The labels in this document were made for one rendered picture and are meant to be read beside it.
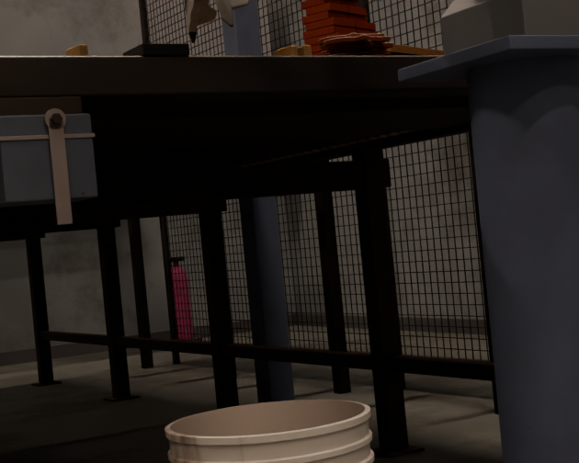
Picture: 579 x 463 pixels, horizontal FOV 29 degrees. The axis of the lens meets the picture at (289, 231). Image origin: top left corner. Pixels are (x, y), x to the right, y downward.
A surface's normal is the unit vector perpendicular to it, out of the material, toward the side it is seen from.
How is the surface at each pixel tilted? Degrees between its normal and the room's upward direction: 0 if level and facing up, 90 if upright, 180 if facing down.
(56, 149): 90
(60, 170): 90
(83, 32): 90
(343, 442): 93
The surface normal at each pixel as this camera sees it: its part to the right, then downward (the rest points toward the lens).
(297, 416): -0.30, -0.03
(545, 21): 0.47, -0.05
